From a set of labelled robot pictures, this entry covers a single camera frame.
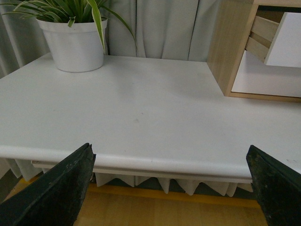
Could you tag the light grey curtain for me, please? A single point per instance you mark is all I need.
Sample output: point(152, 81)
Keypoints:
point(167, 29)

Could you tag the green striped spider plant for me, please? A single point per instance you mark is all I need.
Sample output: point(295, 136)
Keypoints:
point(69, 12)

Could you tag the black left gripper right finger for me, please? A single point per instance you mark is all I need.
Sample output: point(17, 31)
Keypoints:
point(277, 188)

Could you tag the white drawer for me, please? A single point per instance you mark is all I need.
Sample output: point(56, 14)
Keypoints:
point(276, 44)
point(255, 77)

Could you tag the wooden drawer cabinet frame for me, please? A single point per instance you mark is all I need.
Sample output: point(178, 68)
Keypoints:
point(232, 29)

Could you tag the white plant pot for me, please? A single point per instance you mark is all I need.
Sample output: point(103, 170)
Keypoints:
point(74, 49)

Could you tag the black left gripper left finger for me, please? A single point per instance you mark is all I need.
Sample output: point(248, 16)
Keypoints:
point(56, 197)

